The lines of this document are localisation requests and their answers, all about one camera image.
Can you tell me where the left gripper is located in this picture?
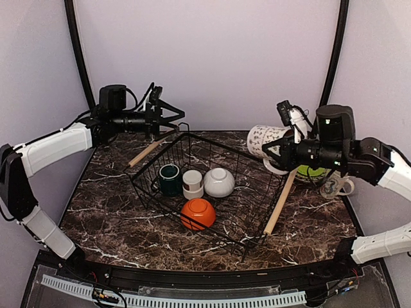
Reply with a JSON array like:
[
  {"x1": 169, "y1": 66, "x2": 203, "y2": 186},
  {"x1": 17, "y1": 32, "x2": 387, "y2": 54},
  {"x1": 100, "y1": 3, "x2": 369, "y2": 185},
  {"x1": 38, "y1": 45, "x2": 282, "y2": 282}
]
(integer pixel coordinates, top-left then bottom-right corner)
[{"x1": 112, "y1": 99, "x2": 185, "y2": 141}]

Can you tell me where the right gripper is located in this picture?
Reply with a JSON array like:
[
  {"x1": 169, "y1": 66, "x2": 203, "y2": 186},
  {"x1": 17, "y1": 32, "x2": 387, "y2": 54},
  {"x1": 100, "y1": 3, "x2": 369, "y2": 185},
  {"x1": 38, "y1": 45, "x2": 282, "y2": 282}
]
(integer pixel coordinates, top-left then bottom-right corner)
[{"x1": 263, "y1": 132, "x2": 346, "y2": 170}]

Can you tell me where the white leaf pattern mug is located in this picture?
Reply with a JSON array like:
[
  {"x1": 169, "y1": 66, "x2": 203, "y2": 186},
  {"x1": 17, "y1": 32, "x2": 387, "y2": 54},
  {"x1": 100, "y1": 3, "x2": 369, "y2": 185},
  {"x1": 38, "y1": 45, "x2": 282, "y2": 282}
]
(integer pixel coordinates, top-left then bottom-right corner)
[{"x1": 246, "y1": 124, "x2": 293, "y2": 176}]

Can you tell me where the lime green plate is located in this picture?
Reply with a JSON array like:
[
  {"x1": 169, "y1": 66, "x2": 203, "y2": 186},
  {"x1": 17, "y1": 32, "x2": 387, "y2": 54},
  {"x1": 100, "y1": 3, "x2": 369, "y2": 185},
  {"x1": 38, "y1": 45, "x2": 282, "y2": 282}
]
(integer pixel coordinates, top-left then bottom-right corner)
[{"x1": 295, "y1": 165, "x2": 330, "y2": 182}]

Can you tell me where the white brown striped cup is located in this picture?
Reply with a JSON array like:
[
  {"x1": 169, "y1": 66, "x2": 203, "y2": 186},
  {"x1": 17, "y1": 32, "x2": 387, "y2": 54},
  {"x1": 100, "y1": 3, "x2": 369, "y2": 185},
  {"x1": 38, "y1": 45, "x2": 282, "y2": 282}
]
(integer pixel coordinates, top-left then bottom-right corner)
[{"x1": 182, "y1": 169, "x2": 204, "y2": 200}]

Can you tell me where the dark green cup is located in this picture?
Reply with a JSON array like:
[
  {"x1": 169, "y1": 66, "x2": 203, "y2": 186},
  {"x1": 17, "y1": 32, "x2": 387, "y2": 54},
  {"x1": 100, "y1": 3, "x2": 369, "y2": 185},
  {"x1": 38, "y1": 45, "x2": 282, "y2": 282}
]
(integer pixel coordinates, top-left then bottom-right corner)
[{"x1": 150, "y1": 164, "x2": 182, "y2": 197}]

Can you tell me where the tall dragon pattern mug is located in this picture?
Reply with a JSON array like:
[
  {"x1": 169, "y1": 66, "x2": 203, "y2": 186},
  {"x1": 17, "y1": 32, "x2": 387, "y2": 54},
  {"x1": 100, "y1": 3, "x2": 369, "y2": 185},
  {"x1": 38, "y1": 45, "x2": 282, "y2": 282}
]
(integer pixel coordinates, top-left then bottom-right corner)
[{"x1": 319, "y1": 171, "x2": 355, "y2": 200}]

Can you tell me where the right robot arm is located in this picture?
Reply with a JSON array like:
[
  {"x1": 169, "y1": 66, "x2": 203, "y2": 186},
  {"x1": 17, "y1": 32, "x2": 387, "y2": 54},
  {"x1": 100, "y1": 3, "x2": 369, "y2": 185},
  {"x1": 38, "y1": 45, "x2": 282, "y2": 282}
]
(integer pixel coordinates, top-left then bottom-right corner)
[{"x1": 262, "y1": 101, "x2": 410, "y2": 278}]

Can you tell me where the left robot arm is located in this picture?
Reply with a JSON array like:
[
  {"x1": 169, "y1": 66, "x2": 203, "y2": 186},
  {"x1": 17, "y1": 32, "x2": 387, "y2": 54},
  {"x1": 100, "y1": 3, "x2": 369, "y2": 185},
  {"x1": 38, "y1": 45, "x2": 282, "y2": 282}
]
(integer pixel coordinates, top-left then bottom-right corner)
[{"x1": 1, "y1": 83, "x2": 185, "y2": 280}]

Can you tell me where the white ribbed bowl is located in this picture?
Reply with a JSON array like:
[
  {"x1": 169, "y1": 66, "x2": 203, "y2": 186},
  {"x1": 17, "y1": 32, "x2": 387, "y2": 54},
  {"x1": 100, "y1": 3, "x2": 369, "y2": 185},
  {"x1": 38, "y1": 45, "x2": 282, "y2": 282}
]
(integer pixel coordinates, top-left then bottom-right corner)
[{"x1": 204, "y1": 167, "x2": 235, "y2": 198}]

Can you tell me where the orange bowl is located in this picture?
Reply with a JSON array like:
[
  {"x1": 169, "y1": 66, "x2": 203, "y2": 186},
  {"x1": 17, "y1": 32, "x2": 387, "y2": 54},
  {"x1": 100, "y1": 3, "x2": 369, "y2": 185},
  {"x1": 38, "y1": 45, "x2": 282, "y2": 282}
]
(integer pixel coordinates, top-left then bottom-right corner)
[{"x1": 180, "y1": 198, "x2": 216, "y2": 231}]

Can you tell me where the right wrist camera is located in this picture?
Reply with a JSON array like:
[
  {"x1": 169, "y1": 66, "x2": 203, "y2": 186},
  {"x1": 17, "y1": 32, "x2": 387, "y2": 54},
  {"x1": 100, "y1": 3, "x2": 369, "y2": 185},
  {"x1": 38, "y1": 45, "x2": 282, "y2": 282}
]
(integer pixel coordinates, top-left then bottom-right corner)
[{"x1": 275, "y1": 99, "x2": 312, "y2": 144}]

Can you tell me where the right wooden rack handle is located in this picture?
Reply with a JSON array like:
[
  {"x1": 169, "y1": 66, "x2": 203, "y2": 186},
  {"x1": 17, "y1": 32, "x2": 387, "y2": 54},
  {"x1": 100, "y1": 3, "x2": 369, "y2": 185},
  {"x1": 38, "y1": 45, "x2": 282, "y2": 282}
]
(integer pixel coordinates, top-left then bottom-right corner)
[{"x1": 263, "y1": 169, "x2": 297, "y2": 235}]

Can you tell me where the wooden rack handle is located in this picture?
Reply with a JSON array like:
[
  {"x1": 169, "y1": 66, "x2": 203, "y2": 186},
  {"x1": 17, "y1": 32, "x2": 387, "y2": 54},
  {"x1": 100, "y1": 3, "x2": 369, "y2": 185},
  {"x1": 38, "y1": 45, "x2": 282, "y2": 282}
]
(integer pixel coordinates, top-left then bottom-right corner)
[
  {"x1": 263, "y1": 169, "x2": 297, "y2": 235},
  {"x1": 127, "y1": 130, "x2": 177, "y2": 168}
]

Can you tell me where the black wire dish rack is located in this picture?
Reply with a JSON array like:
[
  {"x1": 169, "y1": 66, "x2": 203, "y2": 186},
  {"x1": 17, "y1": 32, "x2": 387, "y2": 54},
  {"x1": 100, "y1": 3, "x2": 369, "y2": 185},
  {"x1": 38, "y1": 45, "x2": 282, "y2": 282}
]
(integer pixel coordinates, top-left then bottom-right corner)
[{"x1": 130, "y1": 132, "x2": 285, "y2": 257}]

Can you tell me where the left wooden rack handle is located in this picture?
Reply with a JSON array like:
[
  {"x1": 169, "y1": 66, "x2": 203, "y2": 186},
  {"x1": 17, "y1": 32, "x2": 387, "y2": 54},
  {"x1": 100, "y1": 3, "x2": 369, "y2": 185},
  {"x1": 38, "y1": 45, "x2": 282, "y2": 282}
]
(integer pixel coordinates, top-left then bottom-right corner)
[{"x1": 127, "y1": 130, "x2": 177, "y2": 168}]

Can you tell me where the white slotted cable duct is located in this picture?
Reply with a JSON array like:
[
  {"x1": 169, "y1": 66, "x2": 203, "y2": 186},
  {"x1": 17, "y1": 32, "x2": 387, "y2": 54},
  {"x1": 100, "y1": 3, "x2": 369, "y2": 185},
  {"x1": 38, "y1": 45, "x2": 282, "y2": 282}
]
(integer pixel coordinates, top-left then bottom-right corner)
[{"x1": 41, "y1": 274, "x2": 307, "y2": 307}]

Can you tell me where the black front rail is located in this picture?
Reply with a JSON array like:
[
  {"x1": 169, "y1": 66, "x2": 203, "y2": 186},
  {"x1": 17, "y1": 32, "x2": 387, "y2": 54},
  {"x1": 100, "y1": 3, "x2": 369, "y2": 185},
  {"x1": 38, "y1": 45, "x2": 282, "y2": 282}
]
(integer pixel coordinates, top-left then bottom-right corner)
[{"x1": 58, "y1": 260, "x2": 355, "y2": 290}]

